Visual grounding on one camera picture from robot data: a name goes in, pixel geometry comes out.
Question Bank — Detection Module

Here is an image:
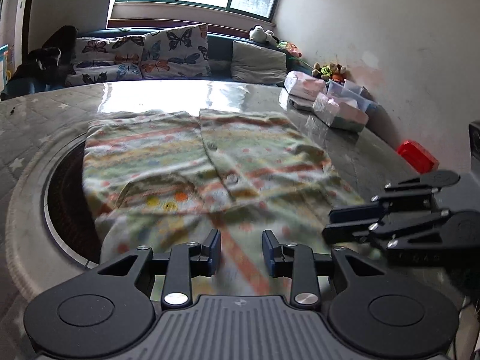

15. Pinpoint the floral patterned baby shirt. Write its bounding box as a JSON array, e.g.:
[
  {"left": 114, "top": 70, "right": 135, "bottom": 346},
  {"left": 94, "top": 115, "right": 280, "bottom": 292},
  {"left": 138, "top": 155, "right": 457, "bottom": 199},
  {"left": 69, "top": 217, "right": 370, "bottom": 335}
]
[{"left": 82, "top": 109, "right": 361, "bottom": 295}]

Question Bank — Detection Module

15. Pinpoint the black clothes pile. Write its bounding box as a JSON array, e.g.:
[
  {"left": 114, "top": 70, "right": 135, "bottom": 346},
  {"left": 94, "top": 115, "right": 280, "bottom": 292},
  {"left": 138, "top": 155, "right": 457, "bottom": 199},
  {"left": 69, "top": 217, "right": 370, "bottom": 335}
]
[{"left": 1, "top": 25, "right": 78, "bottom": 101}]

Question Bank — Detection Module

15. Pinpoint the red plastic stool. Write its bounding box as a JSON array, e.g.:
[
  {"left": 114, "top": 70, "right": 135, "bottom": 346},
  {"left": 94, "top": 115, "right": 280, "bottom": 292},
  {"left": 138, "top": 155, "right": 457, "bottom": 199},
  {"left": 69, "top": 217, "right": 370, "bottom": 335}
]
[{"left": 396, "top": 140, "right": 439, "bottom": 174}]

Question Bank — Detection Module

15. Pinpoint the tissue pack on table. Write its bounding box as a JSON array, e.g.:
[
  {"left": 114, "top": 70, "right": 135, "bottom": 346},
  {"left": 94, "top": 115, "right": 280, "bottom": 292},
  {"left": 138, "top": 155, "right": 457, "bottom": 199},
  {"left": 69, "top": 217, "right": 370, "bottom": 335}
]
[{"left": 312, "top": 93, "right": 368, "bottom": 133}]

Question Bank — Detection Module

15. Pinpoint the clear plastic storage box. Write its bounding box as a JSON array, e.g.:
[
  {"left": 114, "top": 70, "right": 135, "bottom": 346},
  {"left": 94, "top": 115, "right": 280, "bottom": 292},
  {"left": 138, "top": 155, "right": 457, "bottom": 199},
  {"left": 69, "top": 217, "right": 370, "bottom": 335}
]
[{"left": 327, "top": 80, "right": 378, "bottom": 114}]

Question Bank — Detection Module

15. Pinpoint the small plush toys pile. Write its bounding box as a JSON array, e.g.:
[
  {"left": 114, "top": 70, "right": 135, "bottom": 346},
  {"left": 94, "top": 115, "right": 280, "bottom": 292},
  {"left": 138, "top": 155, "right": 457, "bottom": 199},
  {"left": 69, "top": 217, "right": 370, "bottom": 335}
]
[{"left": 311, "top": 63, "right": 347, "bottom": 84}]

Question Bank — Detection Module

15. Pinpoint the grey plain cushion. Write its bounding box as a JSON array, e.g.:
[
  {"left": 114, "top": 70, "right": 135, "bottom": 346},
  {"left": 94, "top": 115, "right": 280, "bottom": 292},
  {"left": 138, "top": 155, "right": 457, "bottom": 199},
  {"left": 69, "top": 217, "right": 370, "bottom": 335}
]
[{"left": 230, "top": 41, "right": 287, "bottom": 85}]

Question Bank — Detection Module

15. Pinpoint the butterfly print cushion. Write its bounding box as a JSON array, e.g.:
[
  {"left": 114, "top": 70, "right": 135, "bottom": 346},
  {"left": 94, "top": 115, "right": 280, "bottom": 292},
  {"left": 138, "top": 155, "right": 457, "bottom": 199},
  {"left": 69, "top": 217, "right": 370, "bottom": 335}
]
[{"left": 65, "top": 24, "right": 210, "bottom": 86}]

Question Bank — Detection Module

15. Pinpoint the quilted star table cover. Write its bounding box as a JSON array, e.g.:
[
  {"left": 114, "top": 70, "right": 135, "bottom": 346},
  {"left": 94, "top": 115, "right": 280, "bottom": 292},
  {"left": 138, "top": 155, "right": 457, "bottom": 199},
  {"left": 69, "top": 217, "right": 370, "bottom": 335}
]
[{"left": 1, "top": 80, "right": 414, "bottom": 359}]

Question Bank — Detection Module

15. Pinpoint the white plush toy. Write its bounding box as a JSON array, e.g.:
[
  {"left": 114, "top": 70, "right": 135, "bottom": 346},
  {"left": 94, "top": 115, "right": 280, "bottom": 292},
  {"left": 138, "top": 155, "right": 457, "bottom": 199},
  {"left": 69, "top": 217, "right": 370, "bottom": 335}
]
[{"left": 249, "top": 25, "right": 279, "bottom": 47}]

